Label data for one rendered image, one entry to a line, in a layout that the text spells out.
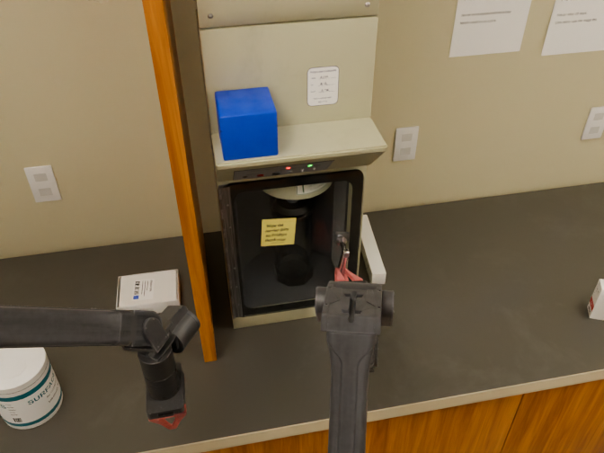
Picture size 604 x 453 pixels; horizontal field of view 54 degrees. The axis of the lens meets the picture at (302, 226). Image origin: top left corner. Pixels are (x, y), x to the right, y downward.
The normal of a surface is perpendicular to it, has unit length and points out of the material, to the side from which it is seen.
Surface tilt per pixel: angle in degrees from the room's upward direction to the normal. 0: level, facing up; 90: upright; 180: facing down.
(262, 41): 90
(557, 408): 90
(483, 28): 90
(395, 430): 90
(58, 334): 70
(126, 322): 66
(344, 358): 49
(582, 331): 0
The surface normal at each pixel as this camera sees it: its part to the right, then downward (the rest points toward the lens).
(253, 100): 0.00, -0.77
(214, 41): 0.19, 0.62
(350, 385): -0.13, -0.04
